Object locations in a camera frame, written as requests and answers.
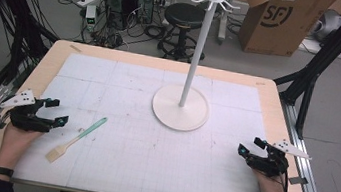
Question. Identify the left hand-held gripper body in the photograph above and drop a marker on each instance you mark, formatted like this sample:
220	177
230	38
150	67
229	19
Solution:
28	121

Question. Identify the black round stool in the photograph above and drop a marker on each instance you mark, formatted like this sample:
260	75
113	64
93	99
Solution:
183	15

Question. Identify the white grid mat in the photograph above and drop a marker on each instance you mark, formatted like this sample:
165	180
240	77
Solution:
136	158

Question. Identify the grey tape piece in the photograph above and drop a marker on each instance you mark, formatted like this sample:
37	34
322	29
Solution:
298	181

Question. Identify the black wristband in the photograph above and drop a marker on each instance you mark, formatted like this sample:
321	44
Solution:
1	171

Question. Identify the brown cardboard box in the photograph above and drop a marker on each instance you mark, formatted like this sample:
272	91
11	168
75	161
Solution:
279	27

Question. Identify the grey rounded appliance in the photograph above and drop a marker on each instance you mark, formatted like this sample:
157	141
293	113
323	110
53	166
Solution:
329	26

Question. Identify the flat white board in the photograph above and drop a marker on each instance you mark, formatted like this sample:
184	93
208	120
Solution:
339	51

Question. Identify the white hook rack stand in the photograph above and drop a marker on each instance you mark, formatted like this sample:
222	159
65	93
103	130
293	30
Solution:
178	109

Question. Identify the person's left hand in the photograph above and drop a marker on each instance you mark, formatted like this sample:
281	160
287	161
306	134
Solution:
14	148

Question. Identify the white power strip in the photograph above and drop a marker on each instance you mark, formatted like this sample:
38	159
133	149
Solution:
87	1

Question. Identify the small white power meter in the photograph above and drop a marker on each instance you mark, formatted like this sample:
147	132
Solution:
90	17

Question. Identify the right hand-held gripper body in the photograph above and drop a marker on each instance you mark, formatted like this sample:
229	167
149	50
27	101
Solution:
271	164

